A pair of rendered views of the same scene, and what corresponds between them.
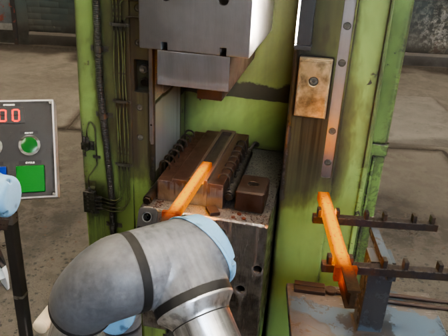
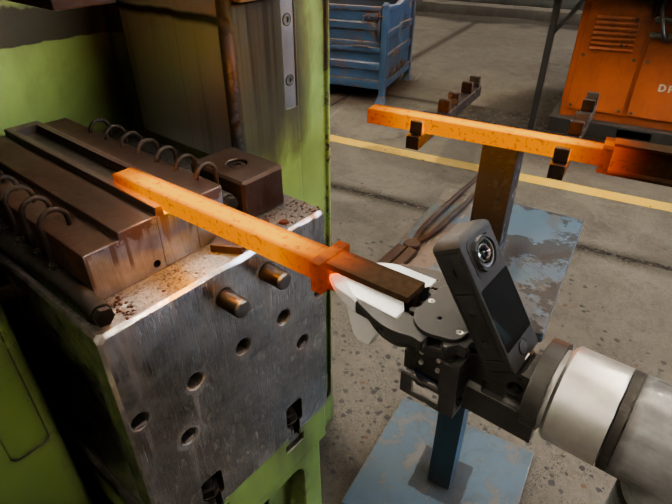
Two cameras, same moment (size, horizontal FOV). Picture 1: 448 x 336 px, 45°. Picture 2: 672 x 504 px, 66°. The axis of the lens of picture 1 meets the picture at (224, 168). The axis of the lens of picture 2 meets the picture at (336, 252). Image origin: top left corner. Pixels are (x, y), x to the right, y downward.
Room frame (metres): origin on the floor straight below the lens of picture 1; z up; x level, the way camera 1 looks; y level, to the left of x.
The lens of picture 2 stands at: (0.95, 0.48, 1.31)
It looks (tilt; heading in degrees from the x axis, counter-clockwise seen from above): 34 degrees down; 298
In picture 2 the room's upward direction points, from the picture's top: straight up
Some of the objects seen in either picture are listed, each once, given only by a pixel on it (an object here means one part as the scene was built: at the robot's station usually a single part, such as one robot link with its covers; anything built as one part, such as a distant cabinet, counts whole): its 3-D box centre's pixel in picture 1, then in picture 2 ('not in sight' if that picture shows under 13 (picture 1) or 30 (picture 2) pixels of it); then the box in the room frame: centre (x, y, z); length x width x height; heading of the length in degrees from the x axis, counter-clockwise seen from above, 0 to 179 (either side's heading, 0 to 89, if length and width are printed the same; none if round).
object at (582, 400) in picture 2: not in sight; (582, 398); (0.91, 0.17, 1.00); 0.08 x 0.05 x 0.08; 79
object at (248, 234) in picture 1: (220, 233); (143, 307); (1.60, 0.00, 0.69); 0.56 x 0.38 x 0.45; 169
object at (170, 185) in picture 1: (207, 163); (77, 189); (1.60, 0.06, 0.96); 0.42 x 0.20 x 0.09; 169
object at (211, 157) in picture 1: (215, 154); (86, 161); (1.60, 0.03, 0.99); 0.42 x 0.05 x 0.01; 169
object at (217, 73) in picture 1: (211, 54); not in sight; (1.60, 0.06, 1.32); 0.42 x 0.20 x 0.10; 169
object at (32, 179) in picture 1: (31, 179); not in sight; (1.33, 0.54, 1.01); 0.07 x 0.05 x 0.07; 104
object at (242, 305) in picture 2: not in sight; (233, 303); (1.31, 0.08, 0.87); 0.04 x 0.03 x 0.03; 169
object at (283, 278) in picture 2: not in sight; (275, 276); (1.30, 0.00, 0.87); 0.04 x 0.03 x 0.03; 169
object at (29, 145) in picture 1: (29, 145); not in sight; (1.37, 0.55, 1.09); 0.05 x 0.03 x 0.04; 79
